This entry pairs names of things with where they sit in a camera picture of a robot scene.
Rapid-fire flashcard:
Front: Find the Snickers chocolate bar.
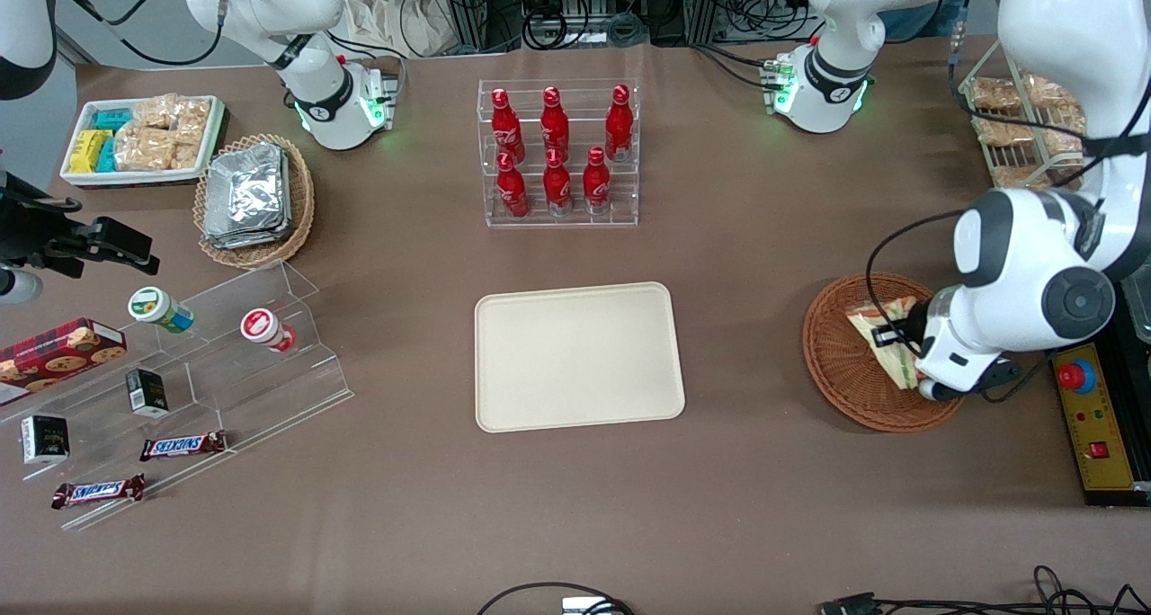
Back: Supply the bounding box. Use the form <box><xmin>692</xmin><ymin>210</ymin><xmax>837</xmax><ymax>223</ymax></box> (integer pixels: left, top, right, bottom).
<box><xmin>51</xmin><ymin>474</ymin><xmax>147</xmax><ymax>510</ymax></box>
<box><xmin>139</xmin><ymin>430</ymin><xmax>228</xmax><ymax>462</ymax></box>

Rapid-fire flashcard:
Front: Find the red tartan cookie box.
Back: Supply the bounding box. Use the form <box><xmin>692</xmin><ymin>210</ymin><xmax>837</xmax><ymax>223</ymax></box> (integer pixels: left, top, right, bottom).
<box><xmin>0</xmin><ymin>317</ymin><xmax>128</xmax><ymax>398</ymax></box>

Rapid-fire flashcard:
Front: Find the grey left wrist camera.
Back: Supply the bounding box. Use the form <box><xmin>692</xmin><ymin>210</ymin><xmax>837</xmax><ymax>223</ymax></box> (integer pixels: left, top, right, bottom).
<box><xmin>917</xmin><ymin>377</ymin><xmax>968</xmax><ymax>405</ymax></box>

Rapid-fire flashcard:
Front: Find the white rectangular bin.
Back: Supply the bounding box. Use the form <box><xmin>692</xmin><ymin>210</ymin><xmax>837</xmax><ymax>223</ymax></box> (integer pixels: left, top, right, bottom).
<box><xmin>59</xmin><ymin>94</ymin><xmax>226</xmax><ymax>189</ymax></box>

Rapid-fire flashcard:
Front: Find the clear acrylic bottle rack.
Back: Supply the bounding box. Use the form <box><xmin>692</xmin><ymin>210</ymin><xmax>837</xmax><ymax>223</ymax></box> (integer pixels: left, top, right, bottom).
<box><xmin>477</xmin><ymin>78</ymin><xmax>641</xmax><ymax>229</ymax></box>

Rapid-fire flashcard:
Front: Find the light wicker basket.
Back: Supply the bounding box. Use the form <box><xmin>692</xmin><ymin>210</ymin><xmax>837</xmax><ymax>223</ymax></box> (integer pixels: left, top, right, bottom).
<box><xmin>193</xmin><ymin>133</ymin><xmax>316</xmax><ymax>269</ymax></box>

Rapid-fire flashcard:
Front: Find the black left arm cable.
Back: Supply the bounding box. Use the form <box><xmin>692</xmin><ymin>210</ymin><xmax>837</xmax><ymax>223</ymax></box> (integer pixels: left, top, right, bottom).
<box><xmin>865</xmin><ymin>206</ymin><xmax>968</xmax><ymax>333</ymax></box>

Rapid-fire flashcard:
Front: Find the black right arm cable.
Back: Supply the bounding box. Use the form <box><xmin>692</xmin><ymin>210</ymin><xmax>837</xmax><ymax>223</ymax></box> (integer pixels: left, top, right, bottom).
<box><xmin>54</xmin><ymin>0</ymin><xmax>226</xmax><ymax>67</ymax></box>

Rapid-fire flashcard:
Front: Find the yellow black control box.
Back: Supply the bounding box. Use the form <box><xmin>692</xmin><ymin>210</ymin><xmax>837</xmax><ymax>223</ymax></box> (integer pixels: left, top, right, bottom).
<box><xmin>1048</xmin><ymin>341</ymin><xmax>1151</xmax><ymax>508</ymax></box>

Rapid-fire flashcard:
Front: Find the triangle sandwich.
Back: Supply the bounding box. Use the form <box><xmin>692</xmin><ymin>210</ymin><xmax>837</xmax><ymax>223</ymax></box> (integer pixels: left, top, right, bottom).
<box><xmin>845</xmin><ymin>296</ymin><xmax>927</xmax><ymax>391</ymax></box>

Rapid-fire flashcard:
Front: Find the beige cloth bag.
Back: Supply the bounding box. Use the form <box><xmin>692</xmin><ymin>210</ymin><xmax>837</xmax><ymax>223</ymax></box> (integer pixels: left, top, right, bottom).
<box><xmin>337</xmin><ymin>0</ymin><xmax>468</xmax><ymax>58</ymax></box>

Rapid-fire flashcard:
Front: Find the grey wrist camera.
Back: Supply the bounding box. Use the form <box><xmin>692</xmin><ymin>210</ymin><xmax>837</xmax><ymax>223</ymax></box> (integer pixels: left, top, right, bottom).
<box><xmin>0</xmin><ymin>269</ymin><xmax>44</xmax><ymax>306</ymax></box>
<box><xmin>917</xmin><ymin>377</ymin><xmax>968</xmax><ymax>405</ymax></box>

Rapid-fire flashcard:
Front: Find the white wire rack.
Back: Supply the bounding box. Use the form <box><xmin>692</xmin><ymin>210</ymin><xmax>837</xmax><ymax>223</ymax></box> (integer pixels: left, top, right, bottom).
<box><xmin>958</xmin><ymin>40</ymin><xmax>1089</xmax><ymax>192</ymax></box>

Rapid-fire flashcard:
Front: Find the black cable bundle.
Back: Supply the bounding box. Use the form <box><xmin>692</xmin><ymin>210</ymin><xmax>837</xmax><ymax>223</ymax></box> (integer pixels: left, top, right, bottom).
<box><xmin>692</xmin><ymin>0</ymin><xmax>824</xmax><ymax>45</ymax></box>

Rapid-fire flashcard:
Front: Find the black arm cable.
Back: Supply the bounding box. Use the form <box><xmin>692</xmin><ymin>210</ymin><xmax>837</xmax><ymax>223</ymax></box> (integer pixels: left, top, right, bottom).
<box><xmin>54</xmin><ymin>0</ymin><xmax>226</xmax><ymax>67</ymax></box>
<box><xmin>865</xmin><ymin>206</ymin><xmax>968</xmax><ymax>333</ymax></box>

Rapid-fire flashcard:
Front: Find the black looped cable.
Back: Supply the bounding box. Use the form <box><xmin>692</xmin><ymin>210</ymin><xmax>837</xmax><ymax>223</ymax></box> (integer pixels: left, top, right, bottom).
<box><xmin>477</xmin><ymin>582</ymin><xmax>635</xmax><ymax>615</ymax></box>

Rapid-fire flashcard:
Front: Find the yellow snack pack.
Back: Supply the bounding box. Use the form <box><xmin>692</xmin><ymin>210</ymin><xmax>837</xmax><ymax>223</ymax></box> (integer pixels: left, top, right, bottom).
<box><xmin>68</xmin><ymin>129</ymin><xmax>111</xmax><ymax>174</ymax></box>

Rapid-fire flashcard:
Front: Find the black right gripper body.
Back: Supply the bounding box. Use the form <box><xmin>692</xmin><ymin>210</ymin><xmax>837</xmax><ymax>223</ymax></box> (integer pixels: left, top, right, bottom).
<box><xmin>0</xmin><ymin>173</ymin><xmax>84</xmax><ymax>265</ymax></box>

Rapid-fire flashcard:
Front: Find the beige plastic tray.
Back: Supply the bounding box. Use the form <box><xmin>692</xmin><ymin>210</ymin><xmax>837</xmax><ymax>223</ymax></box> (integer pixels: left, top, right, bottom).
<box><xmin>474</xmin><ymin>281</ymin><xmax>686</xmax><ymax>434</ymax></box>

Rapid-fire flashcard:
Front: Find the black cable with connector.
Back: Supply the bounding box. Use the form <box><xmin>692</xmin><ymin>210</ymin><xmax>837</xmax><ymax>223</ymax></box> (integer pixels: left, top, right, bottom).
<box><xmin>818</xmin><ymin>566</ymin><xmax>1151</xmax><ymax>615</ymax></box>

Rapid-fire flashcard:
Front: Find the green sunflower lid cup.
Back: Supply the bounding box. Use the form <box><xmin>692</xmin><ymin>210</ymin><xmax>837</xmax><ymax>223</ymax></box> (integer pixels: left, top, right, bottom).
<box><xmin>128</xmin><ymin>286</ymin><xmax>195</xmax><ymax>334</ymax></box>

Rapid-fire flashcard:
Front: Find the brown wicker basket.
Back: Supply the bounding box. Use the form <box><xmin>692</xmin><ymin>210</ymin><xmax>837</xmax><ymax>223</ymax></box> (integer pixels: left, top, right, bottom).
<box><xmin>802</xmin><ymin>272</ymin><xmax>974</xmax><ymax>433</ymax></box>

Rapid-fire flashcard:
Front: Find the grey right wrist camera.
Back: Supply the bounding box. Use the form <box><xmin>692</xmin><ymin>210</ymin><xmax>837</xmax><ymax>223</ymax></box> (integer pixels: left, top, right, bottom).
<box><xmin>0</xmin><ymin>269</ymin><xmax>44</xmax><ymax>306</ymax></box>

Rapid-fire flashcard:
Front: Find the red lid yogurt cup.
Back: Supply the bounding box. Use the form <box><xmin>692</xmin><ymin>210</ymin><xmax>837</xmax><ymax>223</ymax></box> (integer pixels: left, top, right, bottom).
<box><xmin>240</xmin><ymin>307</ymin><xmax>298</xmax><ymax>353</ymax></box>

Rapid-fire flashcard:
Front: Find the red Coca-Cola bottle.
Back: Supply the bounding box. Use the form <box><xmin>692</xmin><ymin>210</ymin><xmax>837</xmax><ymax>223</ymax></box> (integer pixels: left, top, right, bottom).
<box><xmin>490</xmin><ymin>87</ymin><xmax>527</xmax><ymax>162</ymax></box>
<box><xmin>540</xmin><ymin>85</ymin><xmax>572</xmax><ymax>159</ymax></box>
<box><xmin>583</xmin><ymin>146</ymin><xmax>612</xmax><ymax>215</ymax></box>
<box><xmin>604</xmin><ymin>84</ymin><xmax>635</xmax><ymax>162</ymax></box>
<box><xmin>496</xmin><ymin>152</ymin><xmax>531</xmax><ymax>218</ymax></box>
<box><xmin>542</xmin><ymin>147</ymin><xmax>575</xmax><ymax>217</ymax></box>

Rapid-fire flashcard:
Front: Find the clear acrylic stepped shelf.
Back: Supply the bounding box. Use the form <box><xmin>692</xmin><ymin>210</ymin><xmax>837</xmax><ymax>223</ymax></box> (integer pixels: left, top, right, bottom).
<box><xmin>0</xmin><ymin>258</ymin><xmax>354</xmax><ymax>532</ymax></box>

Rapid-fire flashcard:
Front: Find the silver foil-wrapped pack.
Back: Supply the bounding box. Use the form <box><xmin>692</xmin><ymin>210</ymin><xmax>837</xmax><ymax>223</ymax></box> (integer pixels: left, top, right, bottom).
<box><xmin>203</xmin><ymin>142</ymin><xmax>292</xmax><ymax>250</ymax></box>

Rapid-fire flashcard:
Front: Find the clear bag brown snack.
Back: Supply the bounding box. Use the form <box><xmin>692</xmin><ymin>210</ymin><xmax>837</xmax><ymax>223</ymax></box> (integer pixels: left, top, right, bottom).
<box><xmin>976</xmin><ymin>116</ymin><xmax>1035</xmax><ymax>148</ymax></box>
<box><xmin>1039</xmin><ymin>111</ymin><xmax>1089</xmax><ymax>141</ymax></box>
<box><xmin>1025</xmin><ymin>74</ymin><xmax>1075</xmax><ymax>112</ymax></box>
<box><xmin>969</xmin><ymin>77</ymin><xmax>1022</xmax><ymax>112</ymax></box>
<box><xmin>994</xmin><ymin>164</ymin><xmax>1053</xmax><ymax>192</ymax></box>

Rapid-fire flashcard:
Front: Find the black box gold print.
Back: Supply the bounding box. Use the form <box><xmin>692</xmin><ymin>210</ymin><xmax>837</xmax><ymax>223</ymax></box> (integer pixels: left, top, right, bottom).
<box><xmin>21</xmin><ymin>414</ymin><xmax>71</xmax><ymax>466</ymax></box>

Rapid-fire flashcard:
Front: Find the small black barcode box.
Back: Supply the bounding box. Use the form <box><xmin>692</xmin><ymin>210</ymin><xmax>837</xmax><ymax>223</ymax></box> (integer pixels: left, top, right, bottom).
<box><xmin>125</xmin><ymin>369</ymin><xmax>170</xmax><ymax>418</ymax></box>

